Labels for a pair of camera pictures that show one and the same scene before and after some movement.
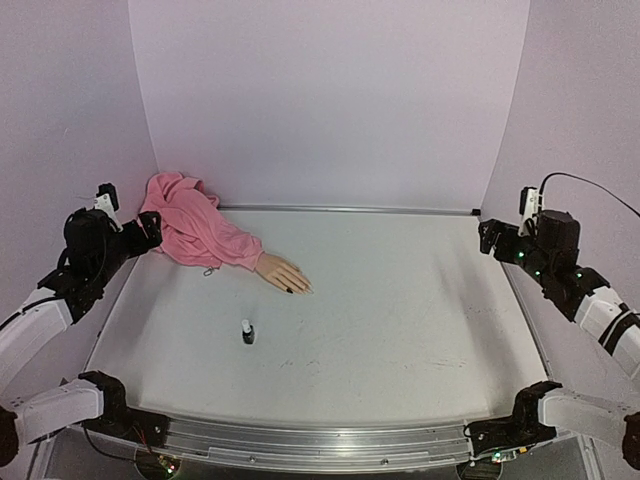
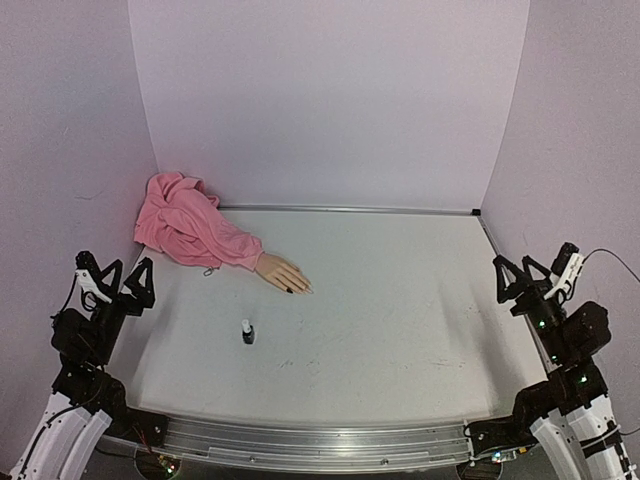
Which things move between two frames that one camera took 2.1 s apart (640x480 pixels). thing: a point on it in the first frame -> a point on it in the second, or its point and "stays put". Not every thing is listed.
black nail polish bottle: (249, 338) stays put
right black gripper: (495, 239) -> (523, 295)
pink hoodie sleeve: (193, 230) stays put
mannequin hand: (283, 274) stays put
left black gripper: (154, 233) -> (143, 298)
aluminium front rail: (308, 445) stays put
